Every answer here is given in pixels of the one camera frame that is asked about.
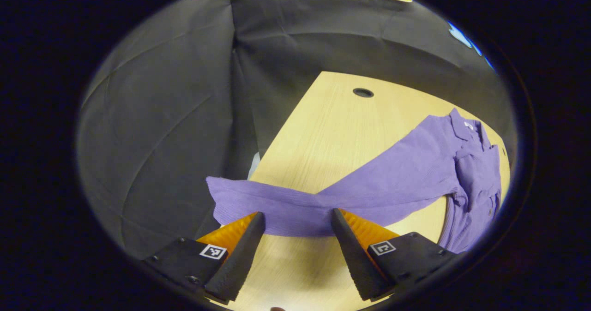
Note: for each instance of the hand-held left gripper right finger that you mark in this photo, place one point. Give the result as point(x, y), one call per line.
point(355, 265)

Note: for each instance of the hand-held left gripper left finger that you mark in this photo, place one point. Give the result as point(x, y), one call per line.
point(238, 265)

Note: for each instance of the purple ribbed button cardigan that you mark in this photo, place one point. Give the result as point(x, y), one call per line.
point(392, 177)

